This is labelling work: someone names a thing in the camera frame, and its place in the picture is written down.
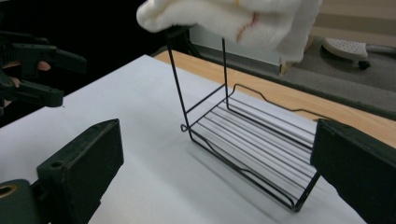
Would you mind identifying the black curtain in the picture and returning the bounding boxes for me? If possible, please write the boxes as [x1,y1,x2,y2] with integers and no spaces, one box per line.
[0,0,171,129]

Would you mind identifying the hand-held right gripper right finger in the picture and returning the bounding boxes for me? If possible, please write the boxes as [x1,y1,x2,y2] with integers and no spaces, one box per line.
[310,119,396,224]

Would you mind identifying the wooden table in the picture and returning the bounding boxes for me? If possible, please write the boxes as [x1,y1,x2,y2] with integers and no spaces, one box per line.
[153,49,396,148]

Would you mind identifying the white chair base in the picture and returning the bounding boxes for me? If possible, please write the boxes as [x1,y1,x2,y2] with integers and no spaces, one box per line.
[321,36,396,70]

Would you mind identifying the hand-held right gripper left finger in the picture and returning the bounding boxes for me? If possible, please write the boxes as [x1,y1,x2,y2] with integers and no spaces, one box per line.
[36,119,125,224]

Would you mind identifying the white towel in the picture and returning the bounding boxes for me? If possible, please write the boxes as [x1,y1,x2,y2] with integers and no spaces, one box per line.
[135,0,323,63]

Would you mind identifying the black wire rack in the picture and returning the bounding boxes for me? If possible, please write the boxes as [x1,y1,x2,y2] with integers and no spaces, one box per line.
[164,26,322,214]

